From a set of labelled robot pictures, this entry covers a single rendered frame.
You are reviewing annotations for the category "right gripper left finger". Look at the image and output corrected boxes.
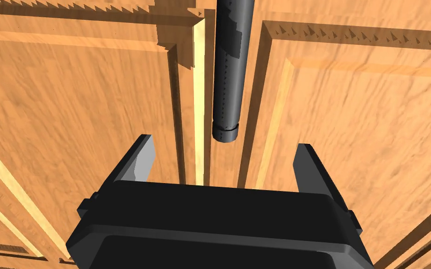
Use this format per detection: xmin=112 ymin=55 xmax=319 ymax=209
xmin=104 ymin=134 xmax=156 ymax=184

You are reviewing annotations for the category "wooden cupboard door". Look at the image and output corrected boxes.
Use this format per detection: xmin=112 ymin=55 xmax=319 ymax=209
xmin=205 ymin=0 xmax=431 ymax=269
xmin=0 ymin=0 xmax=206 ymax=265

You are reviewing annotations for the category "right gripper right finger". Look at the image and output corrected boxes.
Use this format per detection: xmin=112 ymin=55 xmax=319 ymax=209
xmin=293 ymin=143 xmax=350 ymax=212

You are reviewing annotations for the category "black bar handle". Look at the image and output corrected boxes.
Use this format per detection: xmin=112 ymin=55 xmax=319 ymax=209
xmin=211 ymin=0 xmax=256 ymax=143

